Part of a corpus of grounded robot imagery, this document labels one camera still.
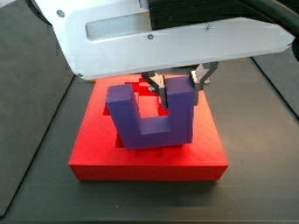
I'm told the black cable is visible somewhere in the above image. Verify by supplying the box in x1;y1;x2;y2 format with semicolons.
237;0;299;63

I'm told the dark grey work mat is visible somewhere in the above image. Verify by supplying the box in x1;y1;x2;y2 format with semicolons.
0;59;299;224

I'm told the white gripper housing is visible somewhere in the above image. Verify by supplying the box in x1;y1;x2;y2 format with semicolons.
34;0;295;109

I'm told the purple U-shaped block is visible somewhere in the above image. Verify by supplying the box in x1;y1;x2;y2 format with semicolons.
105;76;194;150

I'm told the red puzzle board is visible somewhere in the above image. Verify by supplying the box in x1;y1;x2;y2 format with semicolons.
69;74;229;181

